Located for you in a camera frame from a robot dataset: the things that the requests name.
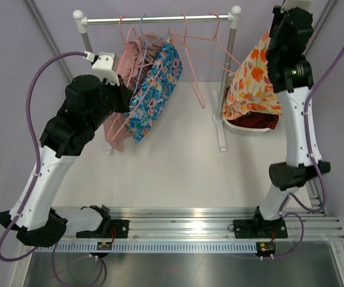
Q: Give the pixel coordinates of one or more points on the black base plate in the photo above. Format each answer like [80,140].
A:
[251,229]
[117,228]

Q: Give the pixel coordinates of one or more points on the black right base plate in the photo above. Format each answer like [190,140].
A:
[251,229]

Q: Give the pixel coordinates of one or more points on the pink hanger of red skirt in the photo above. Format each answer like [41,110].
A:
[216,39]

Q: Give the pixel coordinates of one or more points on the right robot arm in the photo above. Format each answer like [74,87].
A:
[291,77]

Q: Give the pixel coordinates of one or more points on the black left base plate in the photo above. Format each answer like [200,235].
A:
[117,228]

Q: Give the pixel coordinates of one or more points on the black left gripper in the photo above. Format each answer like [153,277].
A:
[124,94]

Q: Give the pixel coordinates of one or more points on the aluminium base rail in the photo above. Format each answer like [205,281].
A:
[211,224]

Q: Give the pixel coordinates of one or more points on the pink hanger of tan skirt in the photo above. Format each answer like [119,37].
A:
[180,41]

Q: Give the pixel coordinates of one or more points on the red polka dot skirt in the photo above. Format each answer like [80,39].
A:
[256,120]

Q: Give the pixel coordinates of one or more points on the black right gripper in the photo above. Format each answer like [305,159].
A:
[279,16]

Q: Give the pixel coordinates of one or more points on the white clothes rack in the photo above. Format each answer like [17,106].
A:
[83,21]

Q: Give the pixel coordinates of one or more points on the pink pleated skirt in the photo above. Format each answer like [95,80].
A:
[152,45]

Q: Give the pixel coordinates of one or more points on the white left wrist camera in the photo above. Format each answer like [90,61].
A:
[104,68]

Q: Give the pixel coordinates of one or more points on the white plastic basket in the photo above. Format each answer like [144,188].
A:
[237,130]

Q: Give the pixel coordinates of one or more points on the white perforated cable duct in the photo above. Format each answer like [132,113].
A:
[159,247]

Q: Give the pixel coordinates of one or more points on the orange tulip floral skirt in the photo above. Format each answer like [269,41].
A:
[251,91]

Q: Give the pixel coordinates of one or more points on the blue floral skirt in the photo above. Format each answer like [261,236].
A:
[160,81]

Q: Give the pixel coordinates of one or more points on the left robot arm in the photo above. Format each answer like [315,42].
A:
[89,102]

